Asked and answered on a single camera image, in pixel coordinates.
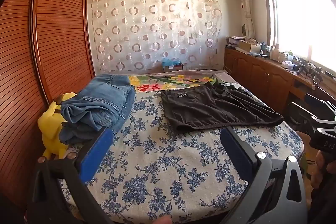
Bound person's right hand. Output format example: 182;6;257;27
311;152;336;189

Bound cardboard box with blue bag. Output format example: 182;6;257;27
161;58;184;72

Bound blue floral bed sheet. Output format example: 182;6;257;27
59;91;305;224

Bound white plastic bottle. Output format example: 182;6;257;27
270;43;280;62

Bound open flat cardboard box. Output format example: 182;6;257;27
238;40;260;54

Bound pale patterned window curtain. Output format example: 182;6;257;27
234;0;256;41

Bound folded blue jeans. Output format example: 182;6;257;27
59;74;136;145

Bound wooden slatted wardrobe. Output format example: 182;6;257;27
0;0;96;211

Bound black pants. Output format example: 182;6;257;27
161;82;285;134

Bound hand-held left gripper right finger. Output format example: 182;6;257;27
220;126;307;224

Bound yellow plush toy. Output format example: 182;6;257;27
38;92;77;160

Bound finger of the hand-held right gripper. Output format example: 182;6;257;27
304;94;334;117
291;102;317;132

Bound black hand tool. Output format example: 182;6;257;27
294;57;323;83

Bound circle patterned sheer curtain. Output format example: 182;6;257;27
87;0;222;75

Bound pile of papers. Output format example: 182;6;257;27
226;35;246;48

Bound wooden side cabinet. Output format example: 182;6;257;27
224;47;336;119

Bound wooden framed window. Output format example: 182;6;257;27
259;0;336;77

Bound colourful flower blanket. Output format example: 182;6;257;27
129;70;229;93

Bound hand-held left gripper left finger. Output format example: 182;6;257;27
26;127;116;224

